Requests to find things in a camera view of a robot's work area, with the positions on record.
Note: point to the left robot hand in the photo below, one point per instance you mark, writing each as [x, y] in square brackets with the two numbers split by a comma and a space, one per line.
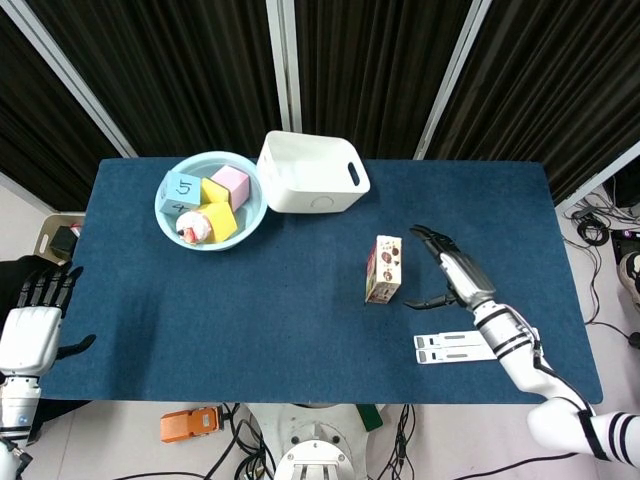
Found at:
[30, 340]

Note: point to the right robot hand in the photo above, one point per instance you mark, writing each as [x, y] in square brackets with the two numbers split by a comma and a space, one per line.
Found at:
[465, 275]

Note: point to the printed food carton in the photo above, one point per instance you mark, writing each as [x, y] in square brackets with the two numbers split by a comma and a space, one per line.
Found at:
[385, 280]

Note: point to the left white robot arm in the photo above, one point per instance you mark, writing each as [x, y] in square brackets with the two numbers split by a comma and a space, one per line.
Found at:
[17, 405]

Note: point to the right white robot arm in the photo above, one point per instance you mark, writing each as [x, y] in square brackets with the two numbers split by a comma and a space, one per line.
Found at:
[515, 360]

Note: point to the white folding stand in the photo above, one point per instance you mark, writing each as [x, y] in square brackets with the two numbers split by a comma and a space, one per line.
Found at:
[450, 355]

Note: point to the dark green rectangular block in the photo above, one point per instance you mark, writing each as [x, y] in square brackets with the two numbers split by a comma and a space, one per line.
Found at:
[370, 417]

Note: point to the black box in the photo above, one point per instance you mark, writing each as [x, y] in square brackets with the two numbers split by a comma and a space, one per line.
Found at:
[62, 240]

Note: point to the beige plastic basket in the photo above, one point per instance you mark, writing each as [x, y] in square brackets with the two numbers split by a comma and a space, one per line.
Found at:
[42, 235]

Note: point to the white sneaker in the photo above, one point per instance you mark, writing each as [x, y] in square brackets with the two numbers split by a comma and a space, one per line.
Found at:
[631, 272]

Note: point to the orange handheld device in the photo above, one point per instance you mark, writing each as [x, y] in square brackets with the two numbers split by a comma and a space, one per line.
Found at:
[185, 425]

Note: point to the white plastic storage bin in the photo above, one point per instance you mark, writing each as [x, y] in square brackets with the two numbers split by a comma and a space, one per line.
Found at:
[290, 198]

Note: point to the toy strawberry cupcake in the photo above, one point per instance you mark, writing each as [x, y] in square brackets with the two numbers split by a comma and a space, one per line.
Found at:
[195, 225]

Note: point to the blue numbered foam cube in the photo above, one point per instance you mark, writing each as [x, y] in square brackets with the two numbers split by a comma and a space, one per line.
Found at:
[180, 192]

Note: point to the black pleated curtain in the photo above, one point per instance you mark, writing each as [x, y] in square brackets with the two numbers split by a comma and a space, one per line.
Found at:
[175, 75]
[370, 75]
[550, 75]
[40, 125]

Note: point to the blue fabric table mat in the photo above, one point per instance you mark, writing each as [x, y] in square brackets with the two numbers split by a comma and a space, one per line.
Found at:
[250, 300]

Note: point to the light blue plastic bowl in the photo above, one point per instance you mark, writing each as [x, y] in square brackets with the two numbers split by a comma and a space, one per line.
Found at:
[248, 217]

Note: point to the yellow foam cube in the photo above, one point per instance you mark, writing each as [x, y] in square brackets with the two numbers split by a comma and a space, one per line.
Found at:
[222, 222]
[212, 190]

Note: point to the white robot torso base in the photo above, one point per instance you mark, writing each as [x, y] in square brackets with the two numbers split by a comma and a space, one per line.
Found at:
[310, 450]

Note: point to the pink foam cube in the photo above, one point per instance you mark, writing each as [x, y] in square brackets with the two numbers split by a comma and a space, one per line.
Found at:
[232, 182]

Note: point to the grey metal frame post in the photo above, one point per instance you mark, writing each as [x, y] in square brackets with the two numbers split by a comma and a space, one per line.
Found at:
[25, 192]
[107, 131]
[452, 75]
[595, 180]
[285, 65]

